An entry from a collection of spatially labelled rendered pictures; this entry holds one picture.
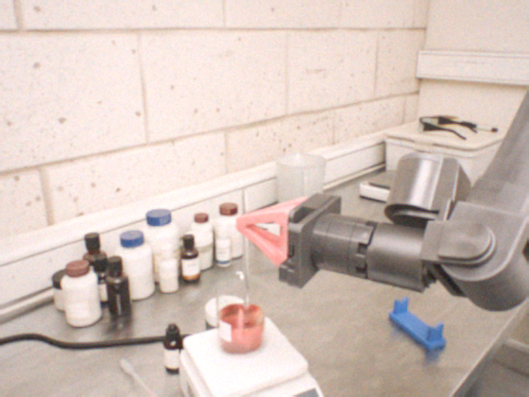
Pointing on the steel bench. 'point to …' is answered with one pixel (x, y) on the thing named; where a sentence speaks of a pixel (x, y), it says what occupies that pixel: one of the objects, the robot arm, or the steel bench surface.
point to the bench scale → (378, 185)
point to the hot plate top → (232, 387)
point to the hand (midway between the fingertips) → (244, 223)
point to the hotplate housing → (189, 383)
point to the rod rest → (429, 337)
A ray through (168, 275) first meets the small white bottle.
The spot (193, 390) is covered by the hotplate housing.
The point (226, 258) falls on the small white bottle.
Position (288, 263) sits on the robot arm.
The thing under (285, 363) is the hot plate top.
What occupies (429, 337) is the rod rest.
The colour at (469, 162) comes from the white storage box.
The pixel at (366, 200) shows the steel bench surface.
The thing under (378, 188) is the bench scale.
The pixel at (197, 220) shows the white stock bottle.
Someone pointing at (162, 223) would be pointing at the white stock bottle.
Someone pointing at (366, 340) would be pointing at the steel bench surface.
